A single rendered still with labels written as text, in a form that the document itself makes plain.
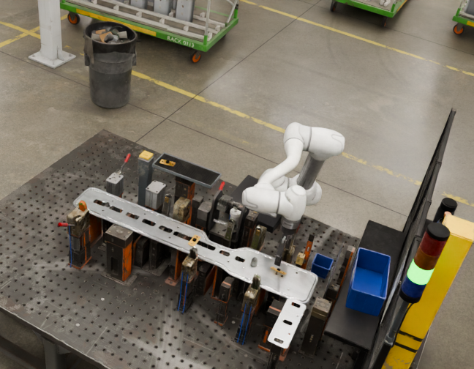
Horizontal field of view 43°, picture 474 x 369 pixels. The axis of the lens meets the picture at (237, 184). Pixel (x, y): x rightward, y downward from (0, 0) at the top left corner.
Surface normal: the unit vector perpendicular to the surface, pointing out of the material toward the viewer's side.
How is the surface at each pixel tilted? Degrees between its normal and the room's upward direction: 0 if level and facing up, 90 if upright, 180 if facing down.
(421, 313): 86
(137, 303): 0
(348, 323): 0
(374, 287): 0
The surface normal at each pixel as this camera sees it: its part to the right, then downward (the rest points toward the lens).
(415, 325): -0.40, 0.51
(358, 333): 0.13, -0.78
